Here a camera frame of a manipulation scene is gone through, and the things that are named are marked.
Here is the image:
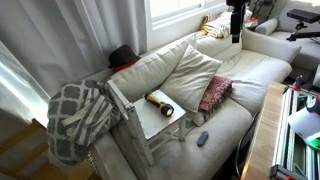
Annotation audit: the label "yellow and black flashlight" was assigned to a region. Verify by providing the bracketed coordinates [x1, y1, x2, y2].
[144, 93, 175, 118]

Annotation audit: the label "black camera on stand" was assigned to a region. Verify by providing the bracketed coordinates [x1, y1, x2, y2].
[286, 8, 320, 43]

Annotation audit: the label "black brimmed hat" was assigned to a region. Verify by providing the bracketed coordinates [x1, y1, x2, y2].
[107, 44, 141, 70]

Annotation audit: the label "beige fabric sofa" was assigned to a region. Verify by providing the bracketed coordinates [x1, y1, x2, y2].
[88, 28, 303, 180]

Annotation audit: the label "grey sofa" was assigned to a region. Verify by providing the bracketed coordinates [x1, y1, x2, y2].
[254, 0, 320, 73]

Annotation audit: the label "aluminium rail frame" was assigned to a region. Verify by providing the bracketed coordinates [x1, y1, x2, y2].
[269, 84, 320, 180]

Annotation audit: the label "red cloth under hat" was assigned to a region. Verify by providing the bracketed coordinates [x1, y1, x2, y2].
[110, 59, 139, 74]

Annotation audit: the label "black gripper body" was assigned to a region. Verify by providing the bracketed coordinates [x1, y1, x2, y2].
[225, 0, 250, 26]

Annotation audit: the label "beige throw pillow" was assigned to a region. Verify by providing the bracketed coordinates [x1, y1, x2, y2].
[159, 44, 223, 114]

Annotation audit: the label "grey white patterned blanket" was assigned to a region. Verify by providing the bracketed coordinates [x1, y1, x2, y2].
[46, 79, 123, 167]

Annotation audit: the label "wooden stairs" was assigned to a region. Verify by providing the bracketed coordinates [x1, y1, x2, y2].
[0, 118, 96, 180]

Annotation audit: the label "beige flat cushion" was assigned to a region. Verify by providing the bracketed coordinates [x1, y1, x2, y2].
[186, 105, 216, 128]

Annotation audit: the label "dark remote control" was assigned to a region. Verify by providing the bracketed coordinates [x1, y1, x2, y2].
[196, 130, 210, 147]

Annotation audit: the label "white window frame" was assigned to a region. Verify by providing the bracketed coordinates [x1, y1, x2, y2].
[144, 0, 234, 32]

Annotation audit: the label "colourful floral quilt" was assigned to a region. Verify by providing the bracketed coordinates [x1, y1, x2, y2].
[199, 11, 259, 39]

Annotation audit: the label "white curtain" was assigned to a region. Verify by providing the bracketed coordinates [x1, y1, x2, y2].
[0, 0, 149, 128]

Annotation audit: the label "red patterned cushion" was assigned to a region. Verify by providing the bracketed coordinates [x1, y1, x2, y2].
[198, 76, 234, 113]

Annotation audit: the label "black floor cable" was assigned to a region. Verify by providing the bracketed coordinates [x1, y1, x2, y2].
[234, 111, 261, 178]

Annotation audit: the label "grey white striped cloth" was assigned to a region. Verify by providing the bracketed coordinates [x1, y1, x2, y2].
[61, 87, 116, 148]

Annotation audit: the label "white wooden chair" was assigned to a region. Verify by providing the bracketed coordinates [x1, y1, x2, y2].
[105, 79, 187, 167]

